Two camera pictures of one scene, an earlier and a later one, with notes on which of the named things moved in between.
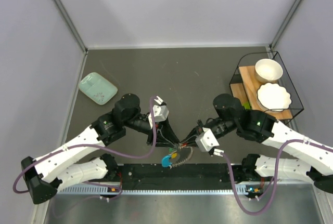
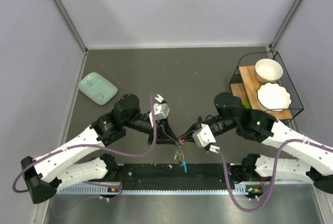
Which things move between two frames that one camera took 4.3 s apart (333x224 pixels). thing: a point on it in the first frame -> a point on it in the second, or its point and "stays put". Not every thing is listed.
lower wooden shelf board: x=239 y=92 stays put
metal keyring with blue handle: x=166 y=162 -> x=179 y=157
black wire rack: x=262 y=82 stays put
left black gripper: x=165 y=136 stays put
